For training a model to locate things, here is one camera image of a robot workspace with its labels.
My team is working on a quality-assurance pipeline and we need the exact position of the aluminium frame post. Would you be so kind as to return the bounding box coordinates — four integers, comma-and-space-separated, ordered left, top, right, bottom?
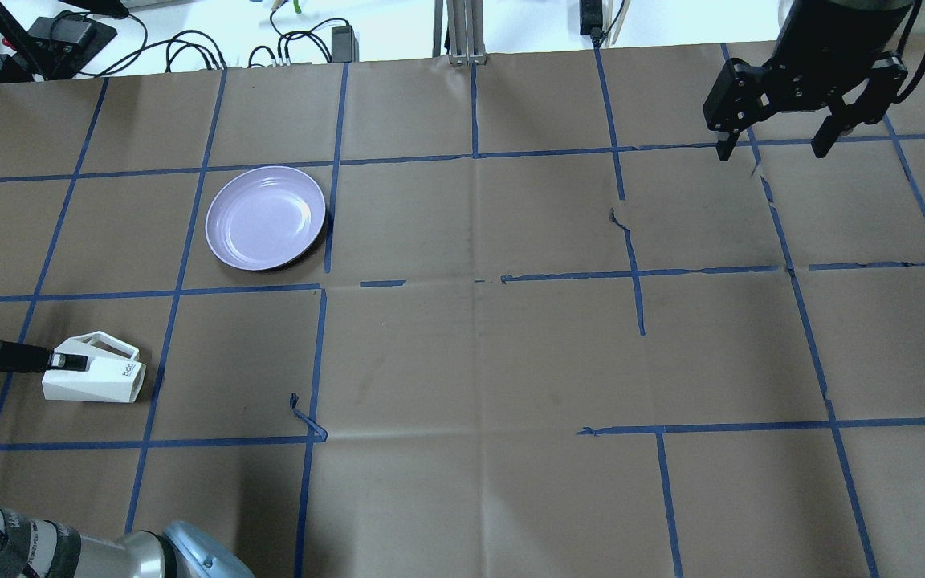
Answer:
432, 0, 487, 68

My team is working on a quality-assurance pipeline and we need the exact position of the white angular cup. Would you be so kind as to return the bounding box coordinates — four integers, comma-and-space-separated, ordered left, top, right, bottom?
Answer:
42, 332, 146, 404

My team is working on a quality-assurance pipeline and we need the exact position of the black power adapter box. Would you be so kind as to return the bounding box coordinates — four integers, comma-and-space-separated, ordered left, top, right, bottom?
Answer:
25, 10, 117, 80

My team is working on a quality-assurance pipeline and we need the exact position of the black power brick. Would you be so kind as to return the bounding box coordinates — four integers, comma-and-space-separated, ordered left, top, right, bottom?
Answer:
329, 23, 359, 63

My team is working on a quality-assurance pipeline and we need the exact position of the lavender round plate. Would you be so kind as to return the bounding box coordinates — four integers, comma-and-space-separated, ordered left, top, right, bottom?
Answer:
203, 165, 328, 271

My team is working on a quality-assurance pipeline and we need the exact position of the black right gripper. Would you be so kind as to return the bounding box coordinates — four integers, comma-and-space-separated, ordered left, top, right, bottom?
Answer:
703, 1, 910, 162

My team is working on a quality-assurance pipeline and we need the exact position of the black cable bundle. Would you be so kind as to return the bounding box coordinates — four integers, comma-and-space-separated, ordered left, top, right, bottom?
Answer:
77, 16, 351, 78

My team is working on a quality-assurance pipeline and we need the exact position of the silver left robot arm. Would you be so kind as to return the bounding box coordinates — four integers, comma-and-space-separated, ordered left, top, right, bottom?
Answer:
0, 160, 595, 577

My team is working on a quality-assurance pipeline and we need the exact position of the black plug adapter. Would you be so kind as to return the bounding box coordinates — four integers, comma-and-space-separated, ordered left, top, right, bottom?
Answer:
577, 0, 605, 38

